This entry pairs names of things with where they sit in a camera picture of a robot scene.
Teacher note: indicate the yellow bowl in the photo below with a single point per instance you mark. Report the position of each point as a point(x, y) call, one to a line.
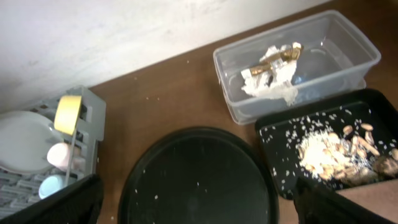
point(67, 114)

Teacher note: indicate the white napkin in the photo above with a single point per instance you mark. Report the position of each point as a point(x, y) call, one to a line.
point(273, 85)

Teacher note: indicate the round black serving tray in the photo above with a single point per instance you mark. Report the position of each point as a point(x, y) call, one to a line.
point(199, 175)

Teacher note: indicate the grey round plate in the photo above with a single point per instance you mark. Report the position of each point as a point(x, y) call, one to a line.
point(26, 138)

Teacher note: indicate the black rectangular tray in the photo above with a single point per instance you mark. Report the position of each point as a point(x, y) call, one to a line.
point(281, 134)

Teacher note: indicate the clear plastic waste bin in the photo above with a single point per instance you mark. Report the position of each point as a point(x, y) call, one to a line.
point(335, 59)

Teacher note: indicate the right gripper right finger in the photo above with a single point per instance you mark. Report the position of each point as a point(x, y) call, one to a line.
point(315, 204)

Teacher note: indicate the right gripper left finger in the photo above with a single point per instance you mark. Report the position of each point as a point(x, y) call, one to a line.
point(78, 203)

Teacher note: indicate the light blue cup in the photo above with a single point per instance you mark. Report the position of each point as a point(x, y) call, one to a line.
point(53, 184)

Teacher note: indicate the gold foil wrapper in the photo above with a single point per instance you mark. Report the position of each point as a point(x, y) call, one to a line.
point(275, 61)

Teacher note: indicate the pink cup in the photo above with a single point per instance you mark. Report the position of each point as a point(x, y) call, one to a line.
point(59, 155)

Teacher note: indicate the nut shell food scraps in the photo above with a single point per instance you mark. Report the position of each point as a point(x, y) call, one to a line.
point(353, 159)

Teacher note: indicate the grey plastic dishwasher rack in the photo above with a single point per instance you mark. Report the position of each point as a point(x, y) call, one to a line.
point(19, 191)

